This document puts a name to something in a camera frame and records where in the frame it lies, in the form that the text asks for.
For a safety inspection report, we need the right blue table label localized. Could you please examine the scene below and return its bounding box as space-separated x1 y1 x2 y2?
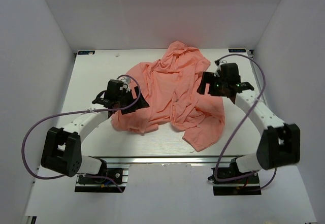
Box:
228 48 246 53

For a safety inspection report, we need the left blue table label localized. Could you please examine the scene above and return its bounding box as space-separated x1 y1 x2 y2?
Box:
77 50 95 55

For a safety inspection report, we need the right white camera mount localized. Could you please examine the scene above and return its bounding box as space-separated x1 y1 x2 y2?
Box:
214 59 227 77

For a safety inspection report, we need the salmon pink jacket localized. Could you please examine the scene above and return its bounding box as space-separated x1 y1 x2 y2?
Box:
111 41 225 152

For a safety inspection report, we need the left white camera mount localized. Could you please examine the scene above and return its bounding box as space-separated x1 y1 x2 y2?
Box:
118 76 131 92

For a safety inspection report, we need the blue table label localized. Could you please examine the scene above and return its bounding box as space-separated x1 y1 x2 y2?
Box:
228 48 246 53
77 50 95 55

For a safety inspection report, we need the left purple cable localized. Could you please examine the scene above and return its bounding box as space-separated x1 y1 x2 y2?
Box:
21 74 140 193

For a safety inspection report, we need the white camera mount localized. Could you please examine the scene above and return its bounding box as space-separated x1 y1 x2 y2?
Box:
118 76 131 92
214 59 227 77

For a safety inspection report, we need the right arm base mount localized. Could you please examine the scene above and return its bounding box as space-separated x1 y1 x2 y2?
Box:
207 163 262 196

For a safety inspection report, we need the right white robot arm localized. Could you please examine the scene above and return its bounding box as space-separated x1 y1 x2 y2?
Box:
197 63 301 183

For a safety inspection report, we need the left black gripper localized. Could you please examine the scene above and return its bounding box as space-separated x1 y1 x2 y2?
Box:
116 86 149 115

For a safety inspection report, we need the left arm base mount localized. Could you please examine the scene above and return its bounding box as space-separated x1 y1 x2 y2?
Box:
75 167 129 194

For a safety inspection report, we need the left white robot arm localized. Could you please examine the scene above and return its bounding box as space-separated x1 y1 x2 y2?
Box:
41 79 149 183

